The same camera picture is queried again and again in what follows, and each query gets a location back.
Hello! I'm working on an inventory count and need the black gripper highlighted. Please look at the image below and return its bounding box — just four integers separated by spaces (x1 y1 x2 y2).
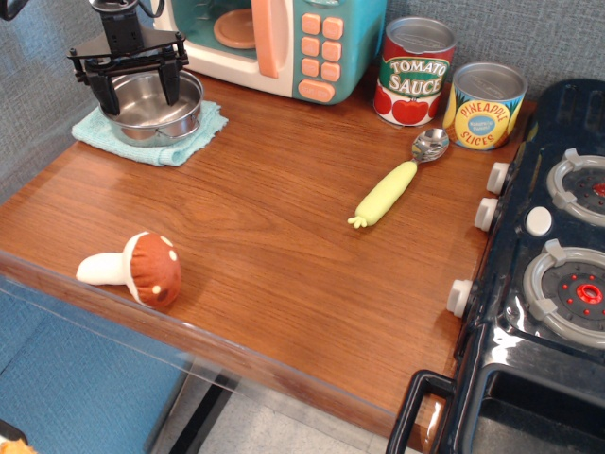
67 1 188 115

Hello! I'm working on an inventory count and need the small steel pot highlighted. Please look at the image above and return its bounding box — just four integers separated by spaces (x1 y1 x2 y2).
103 71 204 148

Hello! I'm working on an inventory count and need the light blue towel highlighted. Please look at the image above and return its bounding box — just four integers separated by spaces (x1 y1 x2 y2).
72 101 228 166

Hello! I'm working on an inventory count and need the plush brown mushroom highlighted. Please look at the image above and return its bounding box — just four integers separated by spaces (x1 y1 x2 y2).
76 232 182 308

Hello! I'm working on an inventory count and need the toy microwave teal and cream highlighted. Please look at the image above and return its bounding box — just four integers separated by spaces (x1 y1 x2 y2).
153 0 387 105

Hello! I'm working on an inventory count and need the tomato sauce can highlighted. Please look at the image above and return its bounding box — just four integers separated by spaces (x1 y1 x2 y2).
373 16 457 127

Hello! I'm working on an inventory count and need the clear acrylic table guard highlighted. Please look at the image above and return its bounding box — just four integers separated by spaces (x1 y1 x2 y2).
1 255 387 453

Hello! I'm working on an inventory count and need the pineapple slices can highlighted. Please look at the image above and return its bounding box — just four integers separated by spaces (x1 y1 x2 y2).
442 62 527 151

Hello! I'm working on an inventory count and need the orange object bottom left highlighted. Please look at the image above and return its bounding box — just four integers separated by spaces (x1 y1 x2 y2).
0 439 37 454

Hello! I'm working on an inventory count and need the dark blue toy stove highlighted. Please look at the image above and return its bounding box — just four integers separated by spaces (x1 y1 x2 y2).
388 79 604 453

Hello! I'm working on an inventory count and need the spoon with yellow handle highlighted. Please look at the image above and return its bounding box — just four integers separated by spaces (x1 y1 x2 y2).
347 129 450 229

